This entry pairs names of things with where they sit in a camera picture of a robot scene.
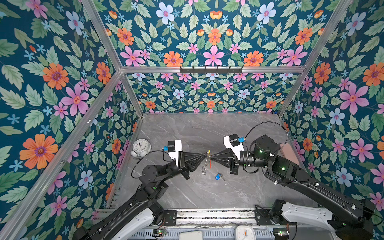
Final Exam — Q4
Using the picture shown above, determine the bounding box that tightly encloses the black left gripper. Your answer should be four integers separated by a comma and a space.
160, 150, 207, 185

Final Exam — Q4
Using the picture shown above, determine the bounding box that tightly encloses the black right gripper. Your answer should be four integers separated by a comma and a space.
211, 148, 270, 176

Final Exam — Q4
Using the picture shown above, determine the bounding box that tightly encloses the large grey perforated keyring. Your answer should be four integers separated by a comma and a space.
202, 150, 211, 176

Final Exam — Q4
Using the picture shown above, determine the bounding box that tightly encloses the key with blue tag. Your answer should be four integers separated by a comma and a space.
215, 173, 226, 181

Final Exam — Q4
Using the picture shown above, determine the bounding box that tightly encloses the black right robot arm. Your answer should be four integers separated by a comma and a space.
210, 135, 375, 240

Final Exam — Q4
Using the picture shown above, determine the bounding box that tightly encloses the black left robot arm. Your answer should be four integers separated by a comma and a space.
73, 151, 207, 240

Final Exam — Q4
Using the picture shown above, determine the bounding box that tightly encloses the white alarm clock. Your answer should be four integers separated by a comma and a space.
131, 139, 152, 158

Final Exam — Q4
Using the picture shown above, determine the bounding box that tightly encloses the pink rectangular case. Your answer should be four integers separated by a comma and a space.
280, 143, 301, 165

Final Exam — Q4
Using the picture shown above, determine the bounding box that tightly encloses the white device at front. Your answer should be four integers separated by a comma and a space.
179, 231, 203, 240

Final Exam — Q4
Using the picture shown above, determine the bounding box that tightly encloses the white square clock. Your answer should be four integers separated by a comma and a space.
235, 226, 257, 240

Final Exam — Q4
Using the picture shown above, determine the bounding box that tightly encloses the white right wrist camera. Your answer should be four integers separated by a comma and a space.
223, 134, 244, 160

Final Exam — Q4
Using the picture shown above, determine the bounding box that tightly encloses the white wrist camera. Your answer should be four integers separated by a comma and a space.
164, 140, 182, 167
223, 134, 244, 160

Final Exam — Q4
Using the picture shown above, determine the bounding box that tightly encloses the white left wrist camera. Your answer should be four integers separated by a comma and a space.
164, 140, 182, 167

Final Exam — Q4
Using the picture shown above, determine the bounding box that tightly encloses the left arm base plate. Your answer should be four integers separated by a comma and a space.
151, 210, 178, 227

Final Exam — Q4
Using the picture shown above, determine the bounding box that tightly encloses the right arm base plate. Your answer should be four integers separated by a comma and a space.
254, 209, 287, 226

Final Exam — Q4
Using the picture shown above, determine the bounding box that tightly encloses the black hook rail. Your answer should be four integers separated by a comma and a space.
179, 66, 243, 75

